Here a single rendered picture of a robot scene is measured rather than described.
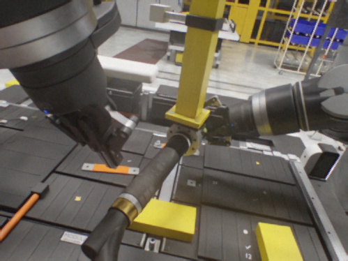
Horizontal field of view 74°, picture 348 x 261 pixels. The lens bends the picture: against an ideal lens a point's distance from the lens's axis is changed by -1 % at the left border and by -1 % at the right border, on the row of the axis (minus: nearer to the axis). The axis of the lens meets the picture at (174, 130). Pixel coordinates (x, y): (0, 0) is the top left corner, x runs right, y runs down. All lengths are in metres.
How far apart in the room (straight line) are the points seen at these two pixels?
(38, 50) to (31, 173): 0.52
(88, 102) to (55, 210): 0.40
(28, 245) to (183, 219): 0.31
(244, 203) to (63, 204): 0.44
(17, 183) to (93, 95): 0.47
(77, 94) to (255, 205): 0.54
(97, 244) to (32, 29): 0.26
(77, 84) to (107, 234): 0.21
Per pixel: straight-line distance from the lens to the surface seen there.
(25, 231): 0.58
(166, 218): 0.54
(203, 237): 0.55
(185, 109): 0.50
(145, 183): 0.40
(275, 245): 0.56
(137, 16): 9.70
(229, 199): 0.65
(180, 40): 5.19
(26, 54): 0.20
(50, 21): 0.19
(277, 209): 0.68
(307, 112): 0.51
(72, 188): 0.63
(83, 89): 0.23
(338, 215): 1.00
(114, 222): 0.36
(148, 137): 0.80
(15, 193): 0.65
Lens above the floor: 1.45
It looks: 31 degrees down
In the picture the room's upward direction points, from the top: 9 degrees clockwise
